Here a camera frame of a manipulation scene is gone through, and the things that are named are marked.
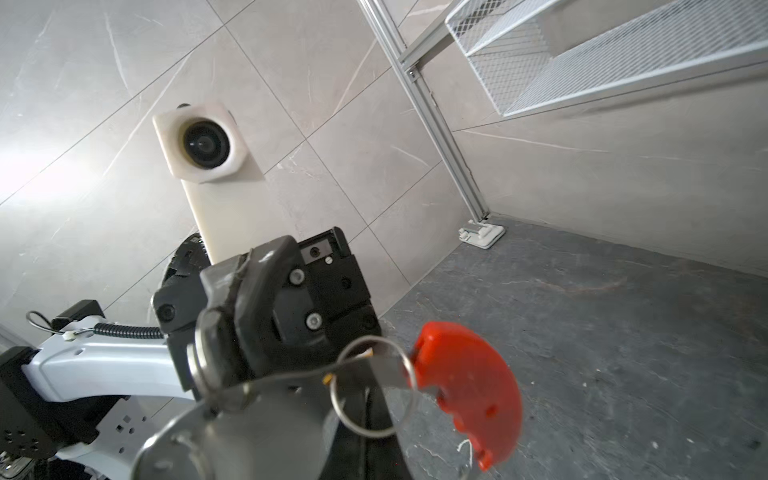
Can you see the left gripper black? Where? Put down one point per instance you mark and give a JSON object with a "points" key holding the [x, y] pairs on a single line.
{"points": [[280, 307]]}

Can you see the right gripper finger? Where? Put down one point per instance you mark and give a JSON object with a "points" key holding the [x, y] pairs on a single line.
{"points": [[356, 457]]}

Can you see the grey key organizer red handle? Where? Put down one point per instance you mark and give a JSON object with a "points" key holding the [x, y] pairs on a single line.
{"points": [[282, 426]]}

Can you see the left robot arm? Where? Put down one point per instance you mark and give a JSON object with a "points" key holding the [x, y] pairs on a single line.
{"points": [[67, 405]]}

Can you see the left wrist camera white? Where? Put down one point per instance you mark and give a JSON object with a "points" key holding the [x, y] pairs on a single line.
{"points": [[231, 201]]}

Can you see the white corner bracket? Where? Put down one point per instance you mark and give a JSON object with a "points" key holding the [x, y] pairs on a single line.
{"points": [[482, 235]]}

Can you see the white wire mesh basket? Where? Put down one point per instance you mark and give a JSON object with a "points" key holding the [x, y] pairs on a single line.
{"points": [[531, 55]]}

